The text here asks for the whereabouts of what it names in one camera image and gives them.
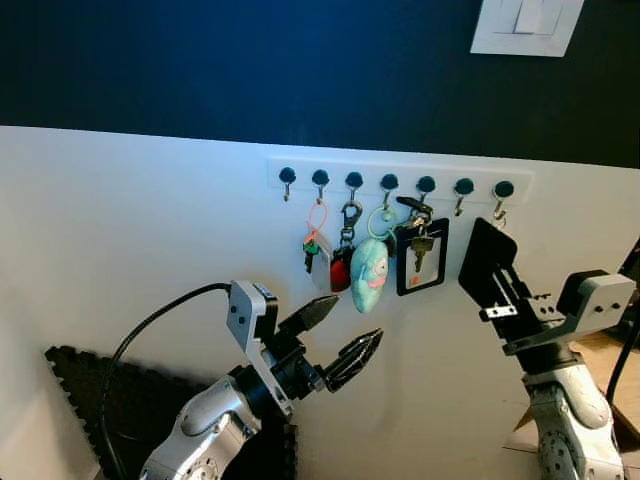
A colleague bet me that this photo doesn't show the orange loop key bunch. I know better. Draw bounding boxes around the orange loop key bunch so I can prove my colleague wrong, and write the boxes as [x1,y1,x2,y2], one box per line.
[302,200,338,294]

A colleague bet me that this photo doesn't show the black and brass keys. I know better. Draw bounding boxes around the black and brass keys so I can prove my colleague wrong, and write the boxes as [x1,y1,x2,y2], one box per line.
[397,195,437,277]

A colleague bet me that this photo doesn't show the black foam floor mat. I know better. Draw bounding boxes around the black foam floor mat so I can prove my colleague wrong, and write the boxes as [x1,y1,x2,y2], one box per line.
[44,344,301,480]

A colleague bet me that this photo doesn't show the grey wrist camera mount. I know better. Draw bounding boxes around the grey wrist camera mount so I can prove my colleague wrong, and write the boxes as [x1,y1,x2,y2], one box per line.
[226,281,295,417]
[553,270,639,339]

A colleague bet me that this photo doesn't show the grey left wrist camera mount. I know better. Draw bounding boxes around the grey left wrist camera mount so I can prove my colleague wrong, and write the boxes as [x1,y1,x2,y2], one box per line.
[226,281,295,417]

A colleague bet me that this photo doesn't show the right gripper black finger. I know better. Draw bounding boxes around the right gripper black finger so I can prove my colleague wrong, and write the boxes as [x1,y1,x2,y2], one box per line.
[458,217,508,303]
[498,228,522,297]

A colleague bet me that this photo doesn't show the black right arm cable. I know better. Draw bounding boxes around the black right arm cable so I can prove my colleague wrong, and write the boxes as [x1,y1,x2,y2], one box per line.
[604,312,640,405]

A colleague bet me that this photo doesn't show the black chair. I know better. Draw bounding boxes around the black chair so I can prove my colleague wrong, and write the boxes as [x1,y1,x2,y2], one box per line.
[617,237,640,347]

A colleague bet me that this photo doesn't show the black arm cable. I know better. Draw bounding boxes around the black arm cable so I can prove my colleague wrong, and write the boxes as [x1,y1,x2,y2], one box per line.
[98,283,233,480]
[604,312,640,405]

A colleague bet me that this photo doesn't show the wooden table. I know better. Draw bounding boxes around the wooden table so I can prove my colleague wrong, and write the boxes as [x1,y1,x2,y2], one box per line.
[568,328,640,453]

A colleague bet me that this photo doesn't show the black frame card holder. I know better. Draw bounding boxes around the black frame card holder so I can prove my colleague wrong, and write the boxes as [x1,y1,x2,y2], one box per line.
[395,217,452,298]

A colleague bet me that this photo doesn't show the carabiner keychain with red fob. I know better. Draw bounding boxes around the carabiner keychain with red fob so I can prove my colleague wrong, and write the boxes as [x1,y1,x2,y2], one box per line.
[330,200,363,294]

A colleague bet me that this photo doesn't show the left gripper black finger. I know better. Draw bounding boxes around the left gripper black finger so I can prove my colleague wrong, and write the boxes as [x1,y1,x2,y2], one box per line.
[322,328,386,393]
[277,296,342,338]

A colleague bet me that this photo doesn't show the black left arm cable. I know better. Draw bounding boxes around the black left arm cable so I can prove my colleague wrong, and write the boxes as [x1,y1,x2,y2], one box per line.
[98,283,233,480]

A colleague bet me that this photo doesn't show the blue plush keychain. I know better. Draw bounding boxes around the blue plush keychain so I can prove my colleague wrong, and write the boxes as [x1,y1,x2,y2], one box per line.
[350,205,393,316]

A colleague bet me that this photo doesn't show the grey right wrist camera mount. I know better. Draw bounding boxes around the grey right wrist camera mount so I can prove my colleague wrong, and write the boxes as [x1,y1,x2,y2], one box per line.
[553,270,639,339]

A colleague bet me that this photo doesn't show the white wall key rack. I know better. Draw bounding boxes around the white wall key rack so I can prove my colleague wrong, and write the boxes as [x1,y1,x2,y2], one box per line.
[267,156,535,204]

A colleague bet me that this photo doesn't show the white wall light switch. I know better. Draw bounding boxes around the white wall light switch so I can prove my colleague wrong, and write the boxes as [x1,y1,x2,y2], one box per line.
[470,0,587,59]

